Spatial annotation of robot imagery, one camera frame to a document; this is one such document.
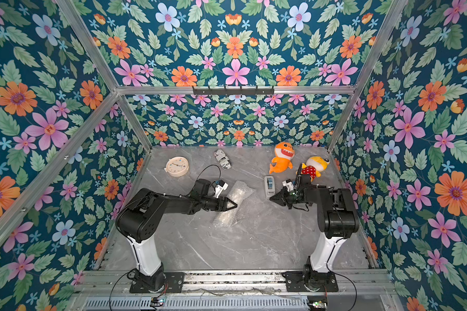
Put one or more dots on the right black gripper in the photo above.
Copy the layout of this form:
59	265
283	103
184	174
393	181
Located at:
289	195

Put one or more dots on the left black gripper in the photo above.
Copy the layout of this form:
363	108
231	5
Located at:
224	205

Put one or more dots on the clear bubble wrap sheet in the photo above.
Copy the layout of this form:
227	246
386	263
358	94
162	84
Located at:
234	199

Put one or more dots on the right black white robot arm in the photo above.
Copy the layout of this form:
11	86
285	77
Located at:
337	221

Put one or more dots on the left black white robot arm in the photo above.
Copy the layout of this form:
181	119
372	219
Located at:
139	221

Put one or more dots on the white grey remote device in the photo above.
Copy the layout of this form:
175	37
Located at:
269	184

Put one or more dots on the silver toy car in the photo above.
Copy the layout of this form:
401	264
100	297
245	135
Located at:
223	159

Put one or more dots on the orange shark plush toy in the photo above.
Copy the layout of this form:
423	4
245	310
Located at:
284	153

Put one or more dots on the yellow shark plush toy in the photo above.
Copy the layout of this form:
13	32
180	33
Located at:
314	167

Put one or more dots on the pink round alarm clock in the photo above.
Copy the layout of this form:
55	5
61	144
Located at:
177	166

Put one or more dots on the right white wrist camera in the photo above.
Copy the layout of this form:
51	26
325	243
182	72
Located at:
289	185

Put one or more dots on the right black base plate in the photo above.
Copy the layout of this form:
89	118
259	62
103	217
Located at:
310	281

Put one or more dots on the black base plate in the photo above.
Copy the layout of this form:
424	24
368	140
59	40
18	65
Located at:
171	283
310	281

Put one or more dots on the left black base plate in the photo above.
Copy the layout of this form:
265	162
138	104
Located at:
171	283

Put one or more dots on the white slotted cable duct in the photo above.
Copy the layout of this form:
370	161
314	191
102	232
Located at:
198	303

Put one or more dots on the black hook rail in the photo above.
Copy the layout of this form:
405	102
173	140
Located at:
227	91

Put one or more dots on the aluminium front rail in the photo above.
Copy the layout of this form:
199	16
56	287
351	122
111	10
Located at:
354	281

